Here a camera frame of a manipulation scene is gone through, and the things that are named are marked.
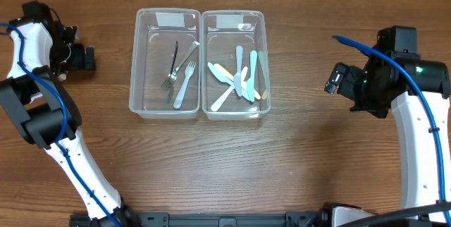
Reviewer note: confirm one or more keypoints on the light blue plastic knife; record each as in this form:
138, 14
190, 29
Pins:
237, 76

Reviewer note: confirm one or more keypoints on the metal fork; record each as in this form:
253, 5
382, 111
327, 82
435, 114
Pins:
172, 76
62, 77

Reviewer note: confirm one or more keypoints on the teal plastic knife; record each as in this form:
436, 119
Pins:
250, 82

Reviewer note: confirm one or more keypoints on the left clear plastic container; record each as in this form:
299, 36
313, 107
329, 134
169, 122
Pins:
156, 31

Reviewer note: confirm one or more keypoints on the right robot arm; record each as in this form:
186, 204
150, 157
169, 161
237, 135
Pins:
396, 80

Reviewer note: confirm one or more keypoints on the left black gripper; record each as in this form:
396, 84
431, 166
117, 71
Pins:
82, 58

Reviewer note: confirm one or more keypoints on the white plastic knife in container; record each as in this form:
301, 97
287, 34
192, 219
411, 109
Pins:
219, 102

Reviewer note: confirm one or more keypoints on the yellow plastic knife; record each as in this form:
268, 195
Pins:
243, 83

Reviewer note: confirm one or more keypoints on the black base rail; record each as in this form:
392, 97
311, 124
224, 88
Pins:
197, 219

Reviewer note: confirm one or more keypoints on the pale green plastic knife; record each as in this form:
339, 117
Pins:
263, 63

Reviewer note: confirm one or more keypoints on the white plastic fork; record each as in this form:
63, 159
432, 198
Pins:
189, 71

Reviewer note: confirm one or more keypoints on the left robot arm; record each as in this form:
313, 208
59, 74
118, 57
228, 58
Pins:
33, 97

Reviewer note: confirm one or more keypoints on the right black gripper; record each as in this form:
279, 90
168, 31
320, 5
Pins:
357, 88

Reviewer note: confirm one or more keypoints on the black plastic utensil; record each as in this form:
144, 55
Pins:
173, 65

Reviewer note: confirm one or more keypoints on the white plastic knife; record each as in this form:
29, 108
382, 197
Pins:
219, 102
222, 75

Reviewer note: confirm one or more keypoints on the right clear plastic container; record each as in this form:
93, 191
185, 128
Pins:
221, 32

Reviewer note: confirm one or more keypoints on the clear plastic container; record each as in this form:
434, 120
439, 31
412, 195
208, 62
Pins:
221, 32
156, 31

